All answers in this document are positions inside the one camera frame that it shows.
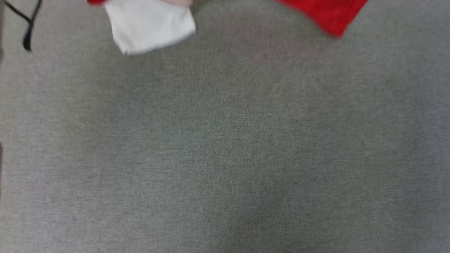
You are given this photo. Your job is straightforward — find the red and white garment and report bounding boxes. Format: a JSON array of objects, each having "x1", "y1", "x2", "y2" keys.
[{"x1": 87, "y1": 0, "x2": 368, "y2": 56}]

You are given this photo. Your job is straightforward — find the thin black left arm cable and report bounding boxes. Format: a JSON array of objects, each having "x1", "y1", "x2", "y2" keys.
[{"x1": 3, "y1": 0, "x2": 43, "y2": 52}]

